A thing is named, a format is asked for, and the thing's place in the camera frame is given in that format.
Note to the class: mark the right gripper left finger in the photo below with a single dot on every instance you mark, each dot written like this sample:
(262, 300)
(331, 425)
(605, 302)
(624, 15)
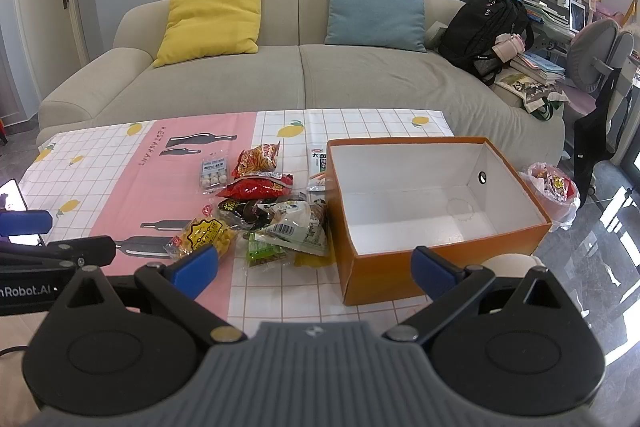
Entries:
(171, 291)

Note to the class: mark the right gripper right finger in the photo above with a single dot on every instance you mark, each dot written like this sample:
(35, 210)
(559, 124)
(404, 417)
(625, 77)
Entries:
(455, 293)

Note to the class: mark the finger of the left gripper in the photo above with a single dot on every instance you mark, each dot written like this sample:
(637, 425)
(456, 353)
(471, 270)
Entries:
(94, 250)
(24, 222)

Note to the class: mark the yellow waffle snack bag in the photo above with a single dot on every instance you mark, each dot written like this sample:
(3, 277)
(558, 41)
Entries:
(200, 233)

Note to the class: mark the white blue snack bag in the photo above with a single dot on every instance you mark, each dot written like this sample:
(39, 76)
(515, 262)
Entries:
(296, 225)

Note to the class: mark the orange spicy stick snack bag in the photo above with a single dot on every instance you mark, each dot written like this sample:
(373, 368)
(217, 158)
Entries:
(262, 158)

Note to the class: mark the white candy ball packet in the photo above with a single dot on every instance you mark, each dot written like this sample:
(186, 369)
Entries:
(214, 173)

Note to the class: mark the white latiao snack packet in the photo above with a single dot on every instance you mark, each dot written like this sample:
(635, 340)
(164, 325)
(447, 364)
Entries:
(316, 169)

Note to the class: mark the white tape roll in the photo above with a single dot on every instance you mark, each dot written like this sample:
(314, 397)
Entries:
(512, 265)

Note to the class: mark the pink white tablecloth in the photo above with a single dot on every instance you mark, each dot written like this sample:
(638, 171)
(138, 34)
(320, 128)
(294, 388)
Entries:
(140, 184)

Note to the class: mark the green snack packet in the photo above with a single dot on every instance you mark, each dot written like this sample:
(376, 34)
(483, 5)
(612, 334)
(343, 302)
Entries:
(260, 252)

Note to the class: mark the dark brown snack packet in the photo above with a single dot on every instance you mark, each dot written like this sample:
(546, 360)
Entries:
(245, 214)

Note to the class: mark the orange cardboard box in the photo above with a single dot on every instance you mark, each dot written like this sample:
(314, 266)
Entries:
(457, 195)

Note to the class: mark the red snack bag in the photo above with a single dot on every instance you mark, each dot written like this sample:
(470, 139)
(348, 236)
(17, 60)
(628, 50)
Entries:
(258, 187)

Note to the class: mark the pink trash bin with bag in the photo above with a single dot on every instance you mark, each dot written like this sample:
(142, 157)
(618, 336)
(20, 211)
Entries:
(555, 191)

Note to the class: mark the printed tote bag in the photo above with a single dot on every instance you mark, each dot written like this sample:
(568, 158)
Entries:
(540, 100)

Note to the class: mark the stack of books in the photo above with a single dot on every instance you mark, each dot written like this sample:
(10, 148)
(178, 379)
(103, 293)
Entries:
(538, 68)

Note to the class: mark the beige sofa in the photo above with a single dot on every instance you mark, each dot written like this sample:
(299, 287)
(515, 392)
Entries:
(293, 68)

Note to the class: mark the black backpack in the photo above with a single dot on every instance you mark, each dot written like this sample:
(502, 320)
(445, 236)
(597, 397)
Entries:
(485, 36)

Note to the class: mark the yellow cushion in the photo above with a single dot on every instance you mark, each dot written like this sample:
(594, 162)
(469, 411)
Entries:
(205, 28)

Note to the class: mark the grey desk chair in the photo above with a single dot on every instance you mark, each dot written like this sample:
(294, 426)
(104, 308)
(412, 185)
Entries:
(596, 52)

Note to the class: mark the blue-green cushion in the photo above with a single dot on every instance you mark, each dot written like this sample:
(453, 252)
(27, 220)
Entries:
(394, 24)

